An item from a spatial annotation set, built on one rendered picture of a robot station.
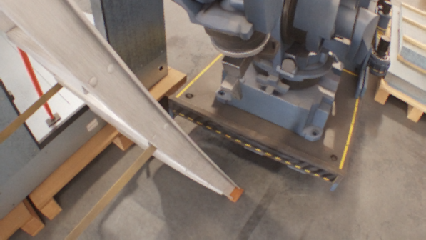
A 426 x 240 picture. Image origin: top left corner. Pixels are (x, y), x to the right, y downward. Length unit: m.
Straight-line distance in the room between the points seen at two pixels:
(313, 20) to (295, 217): 0.97
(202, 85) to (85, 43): 1.10
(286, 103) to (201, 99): 0.41
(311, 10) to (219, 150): 1.02
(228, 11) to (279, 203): 1.09
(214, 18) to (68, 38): 0.30
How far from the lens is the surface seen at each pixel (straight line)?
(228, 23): 0.54
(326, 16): 0.84
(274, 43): 0.62
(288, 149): 1.19
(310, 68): 1.15
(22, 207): 1.53
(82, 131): 1.50
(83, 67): 0.39
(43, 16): 0.34
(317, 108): 1.23
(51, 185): 1.49
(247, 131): 1.22
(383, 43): 2.07
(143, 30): 1.51
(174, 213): 1.40
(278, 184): 1.51
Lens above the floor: 1.28
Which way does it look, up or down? 45 degrees down
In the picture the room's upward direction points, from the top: 1 degrees clockwise
